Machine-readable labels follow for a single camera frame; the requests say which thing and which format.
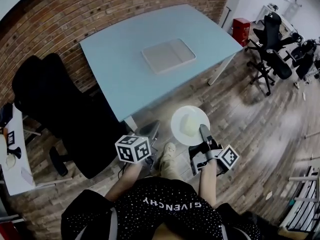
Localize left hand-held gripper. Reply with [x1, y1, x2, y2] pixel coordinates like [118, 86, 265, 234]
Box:
[114, 120, 161, 170]

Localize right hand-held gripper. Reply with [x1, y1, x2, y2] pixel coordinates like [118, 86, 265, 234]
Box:
[188, 123, 241, 177]

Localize white round plate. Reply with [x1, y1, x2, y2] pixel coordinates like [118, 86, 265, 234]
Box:
[170, 105, 211, 147]

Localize grey rectangular tray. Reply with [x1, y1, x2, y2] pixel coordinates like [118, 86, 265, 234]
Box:
[141, 38, 197, 76]

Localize person's left forearm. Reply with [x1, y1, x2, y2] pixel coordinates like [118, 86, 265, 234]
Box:
[104, 161, 144, 203]

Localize person's right forearm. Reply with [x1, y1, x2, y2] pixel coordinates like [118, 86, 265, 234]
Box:
[198, 161, 219, 209]

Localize person's white shoe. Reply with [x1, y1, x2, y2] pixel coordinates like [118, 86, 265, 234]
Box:
[161, 141, 177, 163]

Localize person's beige trouser leg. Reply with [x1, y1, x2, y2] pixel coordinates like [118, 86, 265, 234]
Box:
[158, 153, 185, 182]

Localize light blue table white legs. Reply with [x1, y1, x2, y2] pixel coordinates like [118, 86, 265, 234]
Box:
[79, 3, 245, 135]

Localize person's black dotted shirt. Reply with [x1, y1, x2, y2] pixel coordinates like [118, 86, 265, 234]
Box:
[60, 176, 261, 240]

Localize black office chair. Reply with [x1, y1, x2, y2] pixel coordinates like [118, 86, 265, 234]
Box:
[245, 10, 294, 97]
[11, 52, 129, 180]
[284, 38, 320, 82]

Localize red box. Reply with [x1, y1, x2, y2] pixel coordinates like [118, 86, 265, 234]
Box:
[232, 17, 252, 48]

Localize white metal rack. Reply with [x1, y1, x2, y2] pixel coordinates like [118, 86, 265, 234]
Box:
[279, 165, 320, 233]

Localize small grey card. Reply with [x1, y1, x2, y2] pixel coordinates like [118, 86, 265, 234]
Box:
[20, 166, 35, 186]

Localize small black stand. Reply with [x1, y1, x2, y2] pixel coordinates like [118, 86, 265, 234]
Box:
[6, 146, 23, 160]

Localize black-and-white printed card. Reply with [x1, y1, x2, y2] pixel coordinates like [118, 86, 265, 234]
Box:
[6, 130, 16, 147]

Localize white desk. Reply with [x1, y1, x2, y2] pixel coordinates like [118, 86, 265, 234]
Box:
[0, 103, 36, 197]

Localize red cabinet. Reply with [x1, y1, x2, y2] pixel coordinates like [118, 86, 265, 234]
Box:
[0, 221, 16, 240]

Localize black cable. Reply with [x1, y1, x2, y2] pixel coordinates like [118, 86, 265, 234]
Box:
[116, 163, 131, 180]

